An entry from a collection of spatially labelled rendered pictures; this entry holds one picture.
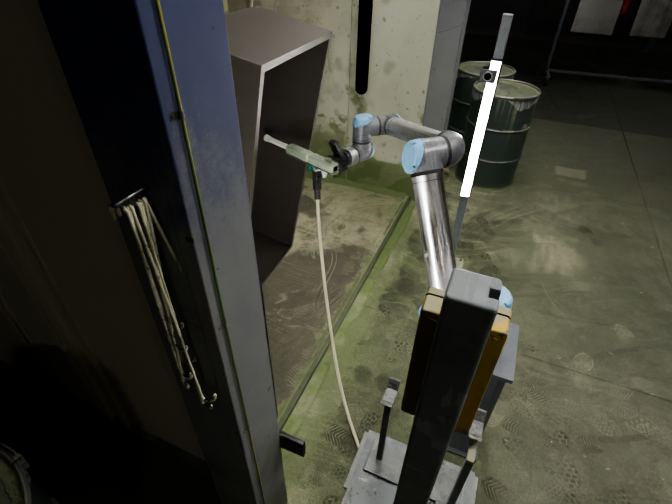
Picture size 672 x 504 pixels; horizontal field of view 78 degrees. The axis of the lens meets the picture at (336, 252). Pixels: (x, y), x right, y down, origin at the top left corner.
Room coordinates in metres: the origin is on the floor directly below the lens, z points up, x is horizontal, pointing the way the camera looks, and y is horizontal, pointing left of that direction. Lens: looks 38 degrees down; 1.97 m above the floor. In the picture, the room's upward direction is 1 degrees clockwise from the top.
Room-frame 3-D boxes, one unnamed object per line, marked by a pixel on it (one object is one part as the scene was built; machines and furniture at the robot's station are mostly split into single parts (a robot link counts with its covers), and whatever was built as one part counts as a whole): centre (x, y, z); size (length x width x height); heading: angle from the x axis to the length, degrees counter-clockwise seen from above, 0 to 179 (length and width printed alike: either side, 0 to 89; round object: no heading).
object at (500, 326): (0.41, -0.18, 1.42); 0.12 x 0.06 x 0.26; 68
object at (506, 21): (2.40, -0.84, 0.82); 0.05 x 0.05 x 1.64; 68
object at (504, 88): (3.80, -1.47, 0.86); 0.54 x 0.54 x 0.01
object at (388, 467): (0.51, -0.22, 0.95); 0.26 x 0.15 x 0.32; 68
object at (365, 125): (1.92, -0.12, 1.22); 0.12 x 0.09 x 0.12; 111
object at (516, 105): (3.80, -1.47, 0.44); 0.59 x 0.58 x 0.89; 172
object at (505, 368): (1.14, -0.59, 0.32); 0.31 x 0.31 x 0.64; 68
